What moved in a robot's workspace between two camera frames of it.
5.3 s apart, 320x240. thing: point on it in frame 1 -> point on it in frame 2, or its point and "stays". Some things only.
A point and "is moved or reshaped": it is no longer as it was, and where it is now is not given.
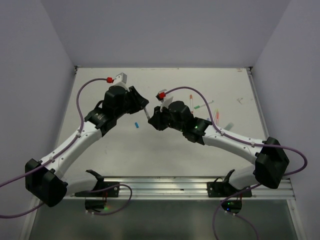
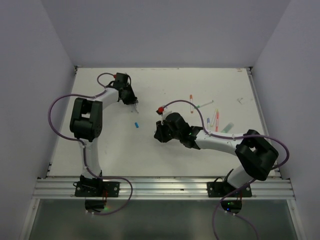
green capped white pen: (200, 106) stays
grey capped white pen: (146, 114) is moved or reshaped
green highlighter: (229, 126) stays
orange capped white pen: (191, 103) stays
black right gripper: (156, 119) -> (159, 133)
